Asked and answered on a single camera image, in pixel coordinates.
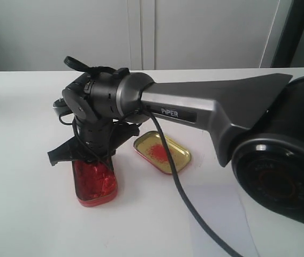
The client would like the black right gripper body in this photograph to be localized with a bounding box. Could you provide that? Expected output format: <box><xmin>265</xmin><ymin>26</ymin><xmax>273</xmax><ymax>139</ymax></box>
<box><xmin>48</xmin><ymin>117</ymin><xmax>139</xmax><ymax>166</ymax></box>

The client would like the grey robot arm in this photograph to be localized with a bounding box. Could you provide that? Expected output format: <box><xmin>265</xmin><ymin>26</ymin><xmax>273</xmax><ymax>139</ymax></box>
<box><xmin>48</xmin><ymin>67</ymin><xmax>304</xmax><ymax>224</ymax></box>

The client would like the red ink paste tin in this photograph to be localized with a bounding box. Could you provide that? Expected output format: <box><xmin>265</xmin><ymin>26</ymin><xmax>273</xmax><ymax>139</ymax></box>
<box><xmin>72</xmin><ymin>160</ymin><xmax>118</xmax><ymax>207</ymax></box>

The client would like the gold tin lid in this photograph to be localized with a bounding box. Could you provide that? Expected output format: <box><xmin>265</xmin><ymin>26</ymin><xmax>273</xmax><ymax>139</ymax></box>
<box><xmin>133</xmin><ymin>131</ymin><xmax>192</xmax><ymax>175</ymax></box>

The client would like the white cabinet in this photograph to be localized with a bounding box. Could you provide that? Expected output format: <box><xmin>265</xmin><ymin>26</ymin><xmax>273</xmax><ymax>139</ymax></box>
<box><xmin>0</xmin><ymin>1</ymin><xmax>292</xmax><ymax>71</ymax></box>

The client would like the white paper sheet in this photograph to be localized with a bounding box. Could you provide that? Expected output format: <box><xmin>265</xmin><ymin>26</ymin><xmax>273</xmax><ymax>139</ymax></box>
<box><xmin>185</xmin><ymin>185</ymin><xmax>259</xmax><ymax>256</ymax></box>

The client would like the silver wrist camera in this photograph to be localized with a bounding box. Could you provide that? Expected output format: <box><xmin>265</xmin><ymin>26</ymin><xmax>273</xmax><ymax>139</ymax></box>
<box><xmin>52</xmin><ymin>98</ymin><xmax>70</xmax><ymax>116</ymax></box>

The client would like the dark vertical post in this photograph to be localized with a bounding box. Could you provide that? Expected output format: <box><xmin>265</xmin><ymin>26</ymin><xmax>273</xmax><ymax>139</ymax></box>
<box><xmin>271</xmin><ymin>0</ymin><xmax>304</xmax><ymax>68</ymax></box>

